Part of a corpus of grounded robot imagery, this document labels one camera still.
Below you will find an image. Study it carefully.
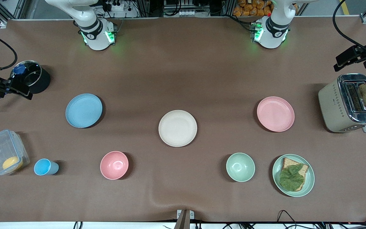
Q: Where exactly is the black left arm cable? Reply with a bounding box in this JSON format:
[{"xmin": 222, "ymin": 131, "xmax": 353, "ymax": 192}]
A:
[{"xmin": 333, "ymin": 0, "xmax": 366, "ymax": 55}]

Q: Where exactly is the pale green plate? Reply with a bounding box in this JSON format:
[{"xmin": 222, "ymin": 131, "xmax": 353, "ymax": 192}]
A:
[{"xmin": 272, "ymin": 154, "xmax": 315, "ymax": 197}]

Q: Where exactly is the light blue plate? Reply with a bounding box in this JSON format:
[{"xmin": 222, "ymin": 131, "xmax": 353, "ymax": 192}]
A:
[{"xmin": 65, "ymin": 93, "xmax": 103, "ymax": 128}]

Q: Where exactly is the green lettuce leaf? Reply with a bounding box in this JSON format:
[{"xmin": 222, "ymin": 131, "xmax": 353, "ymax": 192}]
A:
[{"xmin": 279, "ymin": 164, "xmax": 305, "ymax": 191}]

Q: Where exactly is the black looped floor cable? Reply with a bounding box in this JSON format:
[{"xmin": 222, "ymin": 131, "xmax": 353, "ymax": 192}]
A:
[{"xmin": 277, "ymin": 210, "xmax": 298, "ymax": 229}]

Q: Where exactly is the pink bowl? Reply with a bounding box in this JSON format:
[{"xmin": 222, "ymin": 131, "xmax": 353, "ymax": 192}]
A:
[{"xmin": 100, "ymin": 151, "xmax": 129, "ymax": 180}]

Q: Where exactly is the pink plate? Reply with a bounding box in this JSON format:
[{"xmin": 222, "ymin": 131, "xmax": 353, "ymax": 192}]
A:
[{"xmin": 257, "ymin": 96, "xmax": 295, "ymax": 132}]

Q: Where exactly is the white power strip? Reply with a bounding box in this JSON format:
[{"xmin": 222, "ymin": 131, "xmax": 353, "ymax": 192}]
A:
[{"xmin": 106, "ymin": 1, "xmax": 127, "ymax": 12}]

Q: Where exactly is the glass lid with blue knob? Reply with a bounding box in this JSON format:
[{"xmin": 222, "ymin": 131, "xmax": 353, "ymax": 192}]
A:
[{"xmin": 10, "ymin": 61, "xmax": 41, "ymax": 88}]

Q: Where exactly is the brown table cloth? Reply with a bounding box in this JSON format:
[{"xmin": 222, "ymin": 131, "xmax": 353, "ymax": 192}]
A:
[{"xmin": 0, "ymin": 17, "xmax": 366, "ymax": 223}]

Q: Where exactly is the toast slice with crust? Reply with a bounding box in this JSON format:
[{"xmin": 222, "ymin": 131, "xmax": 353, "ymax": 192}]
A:
[{"xmin": 281, "ymin": 157, "xmax": 309, "ymax": 191}]

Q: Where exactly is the black pot with blue handle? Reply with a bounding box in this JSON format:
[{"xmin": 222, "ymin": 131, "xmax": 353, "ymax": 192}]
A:
[{"xmin": 0, "ymin": 60, "xmax": 51, "ymax": 109}]

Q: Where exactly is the beige and chrome toaster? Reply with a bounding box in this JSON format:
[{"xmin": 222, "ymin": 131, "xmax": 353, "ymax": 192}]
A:
[{"xmin": 318, "ymin": 74, "xmax": 366, "ymax": 133}]

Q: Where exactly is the orange snack bag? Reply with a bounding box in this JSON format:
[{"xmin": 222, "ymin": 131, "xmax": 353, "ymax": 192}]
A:
[{"xmin": 233, "ymin": 0, "xmax": 298, "ymax": 17}]

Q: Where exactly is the light blue cup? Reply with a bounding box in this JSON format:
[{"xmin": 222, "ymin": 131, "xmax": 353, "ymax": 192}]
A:
[{"xmin": 34, "ymin": 159, "xmax": 59, "ymax": 176}]

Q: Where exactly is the yellow round food piece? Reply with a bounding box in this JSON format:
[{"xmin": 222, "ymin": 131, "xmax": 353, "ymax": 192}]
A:
[{"xmin": 2, "ymin": 156, "xmax": 24, "ymax": 171}]

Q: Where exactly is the grey metal table bracket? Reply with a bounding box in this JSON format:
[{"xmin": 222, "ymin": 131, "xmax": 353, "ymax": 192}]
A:
[{"xmin": 176, "ymin": 209, "xmax": 195, "ymax": 229}]

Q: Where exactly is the beige plate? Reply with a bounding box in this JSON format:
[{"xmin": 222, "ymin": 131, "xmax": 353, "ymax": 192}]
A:
[{"xmin": 158, "ymin": 110, "xmax": 198, "ymax": 147}]

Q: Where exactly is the pale green bowl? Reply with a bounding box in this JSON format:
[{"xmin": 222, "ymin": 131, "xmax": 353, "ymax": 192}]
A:
[{"xmin": 226, "ymin": 153, "xmax": 255, "ymax": 182}]

